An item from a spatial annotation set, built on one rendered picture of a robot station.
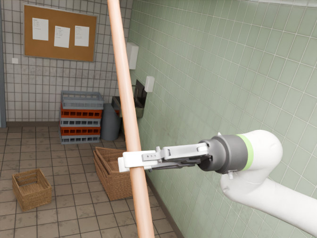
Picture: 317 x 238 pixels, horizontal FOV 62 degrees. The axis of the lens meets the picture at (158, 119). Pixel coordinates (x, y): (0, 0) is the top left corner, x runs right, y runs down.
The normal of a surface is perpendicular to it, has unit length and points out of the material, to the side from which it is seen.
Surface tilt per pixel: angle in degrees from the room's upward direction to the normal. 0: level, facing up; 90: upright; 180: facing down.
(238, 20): 90
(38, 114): 90
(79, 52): 90
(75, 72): 90
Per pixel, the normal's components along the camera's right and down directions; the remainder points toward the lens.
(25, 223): 0.19, -0.90
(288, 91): -0.90, 0.00
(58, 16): 0.38, 0.44
